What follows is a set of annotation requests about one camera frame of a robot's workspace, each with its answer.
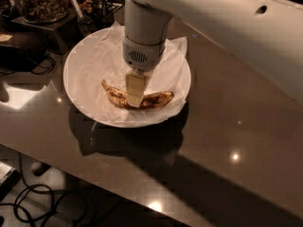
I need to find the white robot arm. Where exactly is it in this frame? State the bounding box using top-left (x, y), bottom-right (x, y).
top-left (124, 0), bottom-right (303, 104)

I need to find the black wire holder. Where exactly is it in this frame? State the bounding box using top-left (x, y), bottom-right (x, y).
top-left (96, 0), bottom-right (115, 28)

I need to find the glass jar of nuts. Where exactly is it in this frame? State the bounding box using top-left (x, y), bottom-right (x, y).
top-left (15, 0), bottom-right (68, 24)

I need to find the black cable on floor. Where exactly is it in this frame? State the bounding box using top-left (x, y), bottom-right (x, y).
top-left (0, 153), bottom-right (93, 227)

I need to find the white paper liner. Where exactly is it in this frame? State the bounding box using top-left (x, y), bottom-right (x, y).
top-left (74, 21), bottom-right (188, 125)

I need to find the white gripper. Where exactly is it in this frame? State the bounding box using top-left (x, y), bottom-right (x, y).
top-left (122, 37), bottom-right (165, 108)

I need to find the black device on left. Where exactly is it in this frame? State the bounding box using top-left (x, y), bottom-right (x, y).
top-left (0, 31), bottom-right (47, 72)

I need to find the white bowl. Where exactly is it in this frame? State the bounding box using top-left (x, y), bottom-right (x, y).
top-left (62, 26), bottom-right (192, 129)

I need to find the scoop with white handle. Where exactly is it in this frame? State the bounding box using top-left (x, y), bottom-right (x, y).
top-left (70, 0), bottom-right (96, 37)

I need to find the black stand under jars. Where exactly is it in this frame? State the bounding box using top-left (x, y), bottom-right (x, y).
top-left (10, 3), bottom-right (124, 56)

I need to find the grey box on floor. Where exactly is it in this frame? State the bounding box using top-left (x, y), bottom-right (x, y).
top-left (0, 162), bottom-right (21, 201)

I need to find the spotted ripe banana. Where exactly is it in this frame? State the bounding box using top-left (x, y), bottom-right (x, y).
top-left (101, 79), bottom-right (174, 110)

